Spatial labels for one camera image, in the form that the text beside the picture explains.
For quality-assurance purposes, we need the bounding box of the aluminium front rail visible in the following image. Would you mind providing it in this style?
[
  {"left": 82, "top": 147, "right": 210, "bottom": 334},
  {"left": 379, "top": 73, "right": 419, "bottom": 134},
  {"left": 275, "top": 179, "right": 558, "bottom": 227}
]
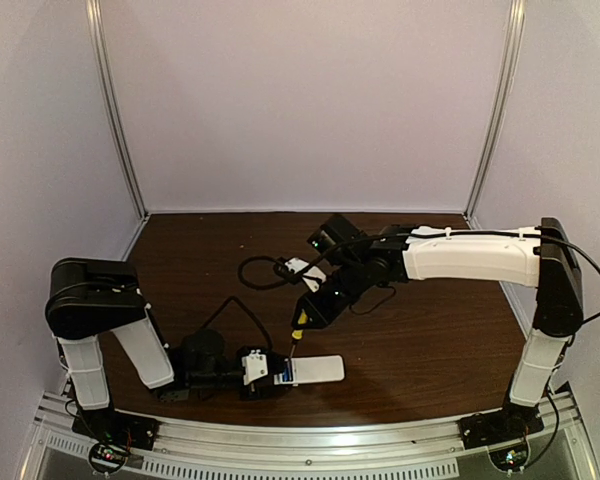
[{"left": 15, "top": 394, "right": 600, "bottom": 479}]

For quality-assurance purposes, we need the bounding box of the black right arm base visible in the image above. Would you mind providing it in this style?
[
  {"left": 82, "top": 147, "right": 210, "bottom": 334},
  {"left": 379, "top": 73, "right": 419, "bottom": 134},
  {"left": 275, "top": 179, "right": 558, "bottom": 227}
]
[{"left": 458, "top": 404, "right": 544, "bottom": 474}]

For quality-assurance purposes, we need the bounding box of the right aluminium corner post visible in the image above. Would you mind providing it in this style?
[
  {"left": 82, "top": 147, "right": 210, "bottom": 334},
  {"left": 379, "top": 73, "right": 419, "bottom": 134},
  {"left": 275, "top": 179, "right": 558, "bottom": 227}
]
[{"left": 464, "top": 0, "right": 527, "bottom": 223}]

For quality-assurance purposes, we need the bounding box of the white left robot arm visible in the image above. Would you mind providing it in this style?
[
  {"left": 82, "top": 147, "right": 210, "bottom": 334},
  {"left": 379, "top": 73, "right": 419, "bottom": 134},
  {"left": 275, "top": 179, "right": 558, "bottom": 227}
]
[{"left": 44, "top": 258, "right": 288, "bottom": 411}]

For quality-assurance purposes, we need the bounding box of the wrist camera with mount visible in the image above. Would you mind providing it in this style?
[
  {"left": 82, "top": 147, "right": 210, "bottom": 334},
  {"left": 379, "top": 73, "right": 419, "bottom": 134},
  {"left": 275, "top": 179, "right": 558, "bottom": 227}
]
[
  {"left": 237, "top": 347, "right": 272, "bottom": 386},
  {"left": 273, "top": 257, "right": 327, "bottom": 292}
]

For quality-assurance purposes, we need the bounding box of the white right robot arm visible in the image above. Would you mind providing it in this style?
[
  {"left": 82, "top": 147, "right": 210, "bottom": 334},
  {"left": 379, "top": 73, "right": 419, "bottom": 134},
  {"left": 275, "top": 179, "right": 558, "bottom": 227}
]
[{"left": 284, "top": 214, "right": 584, "bottom": 408}]

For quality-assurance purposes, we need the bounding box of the white remote control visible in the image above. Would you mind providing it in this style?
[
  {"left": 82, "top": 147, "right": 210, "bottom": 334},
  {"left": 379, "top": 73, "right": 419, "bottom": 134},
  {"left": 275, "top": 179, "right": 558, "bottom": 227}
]
[{"left": 274, "top": 355, "right": 345, "bottom": 386}]

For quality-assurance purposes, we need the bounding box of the black left camera cable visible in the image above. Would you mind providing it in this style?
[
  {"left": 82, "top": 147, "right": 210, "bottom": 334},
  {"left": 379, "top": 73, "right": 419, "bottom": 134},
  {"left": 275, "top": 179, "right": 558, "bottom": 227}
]
[{"left": 207, "top": 295, "right": 275, "bottom": 351}]

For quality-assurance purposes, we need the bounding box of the black right camera cable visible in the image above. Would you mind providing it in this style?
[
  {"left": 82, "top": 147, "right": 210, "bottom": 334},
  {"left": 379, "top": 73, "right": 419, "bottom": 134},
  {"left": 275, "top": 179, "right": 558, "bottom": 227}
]
[{"left": 237, "top": 234, "right": 411, "bottom": 291}]

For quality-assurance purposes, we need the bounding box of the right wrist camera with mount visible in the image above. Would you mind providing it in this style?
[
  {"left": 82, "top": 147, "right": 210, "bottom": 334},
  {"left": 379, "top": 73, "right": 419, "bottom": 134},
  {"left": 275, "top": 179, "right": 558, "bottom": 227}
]
[{"left": 273, "top": 257, "right": 327, "bottom": 292}]

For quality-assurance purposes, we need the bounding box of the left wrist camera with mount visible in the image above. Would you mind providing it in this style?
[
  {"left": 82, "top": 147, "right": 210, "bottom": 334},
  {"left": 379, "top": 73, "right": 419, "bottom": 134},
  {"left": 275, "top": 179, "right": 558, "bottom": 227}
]
[{"left": 237, "top": 347, "right": 272, "bottom": 386}]

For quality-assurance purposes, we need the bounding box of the left aluminium corner post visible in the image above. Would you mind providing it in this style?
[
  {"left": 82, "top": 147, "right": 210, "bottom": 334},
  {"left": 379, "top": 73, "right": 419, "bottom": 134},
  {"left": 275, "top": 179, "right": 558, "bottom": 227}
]
[{"left": 84, "top": 0, "right": 147, "bottom": 217}]

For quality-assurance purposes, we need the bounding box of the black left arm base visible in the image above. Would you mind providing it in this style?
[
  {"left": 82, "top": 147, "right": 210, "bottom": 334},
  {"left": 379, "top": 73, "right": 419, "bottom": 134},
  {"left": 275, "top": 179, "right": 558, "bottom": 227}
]
[{"left": 64, "top": 399, "right": 159, "bottom": 478}]

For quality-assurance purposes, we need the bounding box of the black camera cable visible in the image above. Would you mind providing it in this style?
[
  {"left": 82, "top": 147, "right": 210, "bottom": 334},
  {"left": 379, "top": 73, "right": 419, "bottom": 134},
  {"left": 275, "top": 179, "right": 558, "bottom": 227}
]
[
  {"left": 207, "top": 295, "right": 275, "bottom": 351},
  {"left": 237, "top": 234, "right": 411, "bottom": 291}
]

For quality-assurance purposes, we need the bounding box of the aluminium corner post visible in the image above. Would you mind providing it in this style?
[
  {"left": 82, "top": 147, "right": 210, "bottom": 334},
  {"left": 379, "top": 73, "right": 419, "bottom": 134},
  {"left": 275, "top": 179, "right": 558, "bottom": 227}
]
[
  {"left": 464, "top": 0, "right": 527, "bottom": 223},
  {"left": 84, "top": 0, "right": 147, "bottom": 217}
]

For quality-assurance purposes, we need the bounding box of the yellow handled screwdriver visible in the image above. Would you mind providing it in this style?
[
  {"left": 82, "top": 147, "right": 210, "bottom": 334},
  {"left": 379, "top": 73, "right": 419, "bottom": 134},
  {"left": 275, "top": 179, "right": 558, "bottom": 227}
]
[{"left": 288, "top": 311, "right": 307, "bottom": 360}]

